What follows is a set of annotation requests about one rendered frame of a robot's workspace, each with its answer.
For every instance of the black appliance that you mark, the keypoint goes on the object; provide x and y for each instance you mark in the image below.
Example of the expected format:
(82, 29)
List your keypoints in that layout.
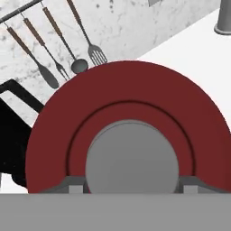
(13, 141)

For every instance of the grey cylindrical container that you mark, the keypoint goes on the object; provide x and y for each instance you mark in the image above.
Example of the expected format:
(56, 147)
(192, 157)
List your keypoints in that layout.
(225, 18)

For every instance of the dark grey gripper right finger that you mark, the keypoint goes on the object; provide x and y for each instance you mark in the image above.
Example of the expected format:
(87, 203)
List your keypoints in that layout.
(190, 182)

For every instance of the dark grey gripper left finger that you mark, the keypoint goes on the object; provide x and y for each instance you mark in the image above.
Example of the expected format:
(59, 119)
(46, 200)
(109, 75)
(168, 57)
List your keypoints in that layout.
(73, 182)

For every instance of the black hanging rail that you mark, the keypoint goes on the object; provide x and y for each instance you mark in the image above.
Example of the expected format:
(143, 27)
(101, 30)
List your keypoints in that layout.
(18, 11)

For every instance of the red blender lid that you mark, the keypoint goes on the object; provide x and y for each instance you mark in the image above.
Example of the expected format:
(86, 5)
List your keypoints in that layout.
(132, 90)

